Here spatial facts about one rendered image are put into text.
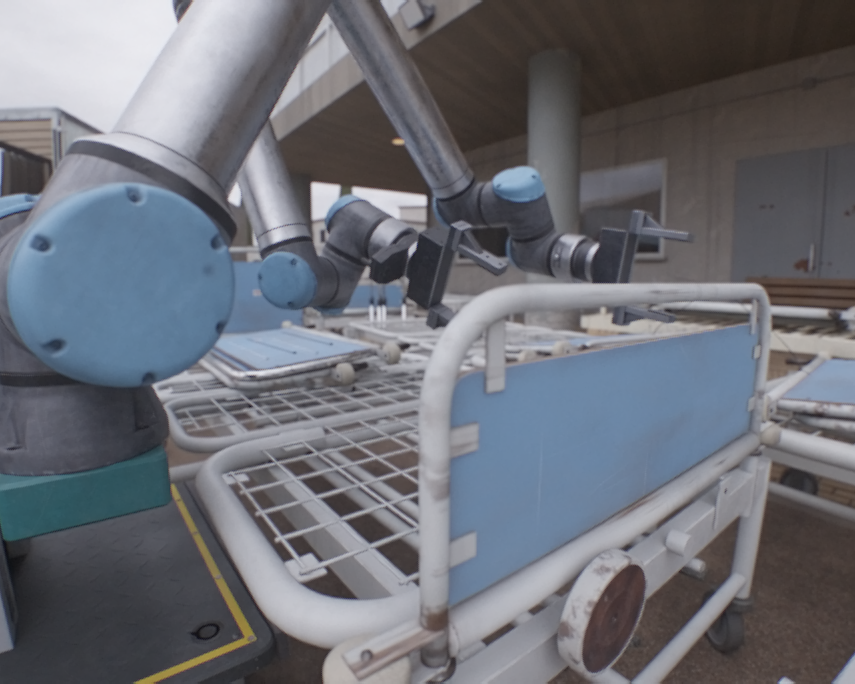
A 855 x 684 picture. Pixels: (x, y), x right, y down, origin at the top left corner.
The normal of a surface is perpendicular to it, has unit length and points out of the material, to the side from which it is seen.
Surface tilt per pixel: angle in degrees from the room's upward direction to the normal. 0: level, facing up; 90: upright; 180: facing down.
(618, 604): 90
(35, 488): 90
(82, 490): 90
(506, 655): 0
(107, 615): 0
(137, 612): 0
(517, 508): 90
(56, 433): 70
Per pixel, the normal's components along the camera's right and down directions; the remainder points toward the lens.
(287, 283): -0.22, 0.22
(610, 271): -0.80, 0.08
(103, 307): 0.74, 0.17
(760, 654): 0.00, -0.99
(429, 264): -0.63, 0.39
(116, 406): 0.85, -0.28
